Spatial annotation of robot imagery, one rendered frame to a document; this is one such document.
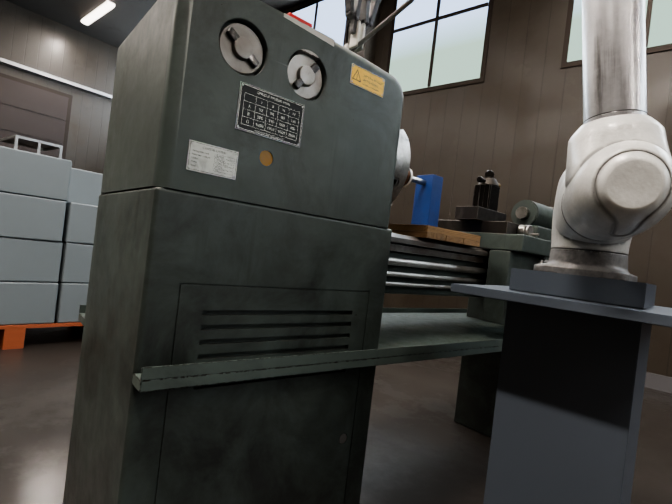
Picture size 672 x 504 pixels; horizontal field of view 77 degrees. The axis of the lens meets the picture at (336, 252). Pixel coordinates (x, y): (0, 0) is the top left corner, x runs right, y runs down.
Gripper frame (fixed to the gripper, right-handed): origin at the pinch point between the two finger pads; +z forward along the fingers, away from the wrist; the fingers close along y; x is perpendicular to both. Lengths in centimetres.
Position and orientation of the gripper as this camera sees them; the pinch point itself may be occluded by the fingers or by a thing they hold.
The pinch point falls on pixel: (357, 36)
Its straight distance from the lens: 130.5
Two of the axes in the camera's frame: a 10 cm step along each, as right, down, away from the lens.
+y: 7.6, 0.9, 6.4
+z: -1.2, 9.9, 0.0
